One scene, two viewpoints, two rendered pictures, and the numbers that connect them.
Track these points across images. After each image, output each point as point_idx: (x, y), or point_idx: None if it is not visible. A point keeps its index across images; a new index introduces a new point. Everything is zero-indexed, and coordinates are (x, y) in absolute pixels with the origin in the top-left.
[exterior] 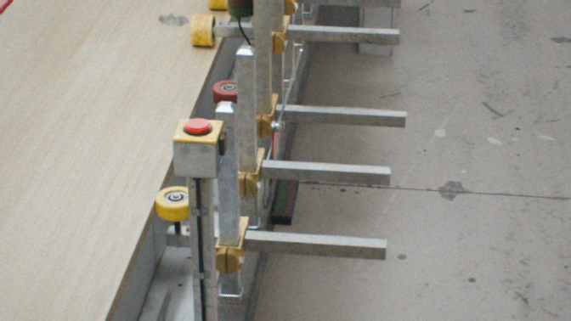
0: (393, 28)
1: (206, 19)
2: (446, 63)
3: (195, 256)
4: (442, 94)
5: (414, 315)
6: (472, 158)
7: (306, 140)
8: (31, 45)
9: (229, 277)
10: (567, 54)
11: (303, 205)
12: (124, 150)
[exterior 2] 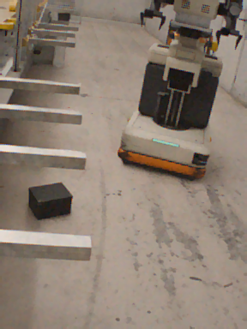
0: (64, 58)
1: (15, 2)
2: (81, 70)
3: (17, 15)
4: (80, 76)
5: None
6: (90, 89)
7: None
8: None
9: (22, 50)
10: (118, 72)
11: (35, 95)
12: None
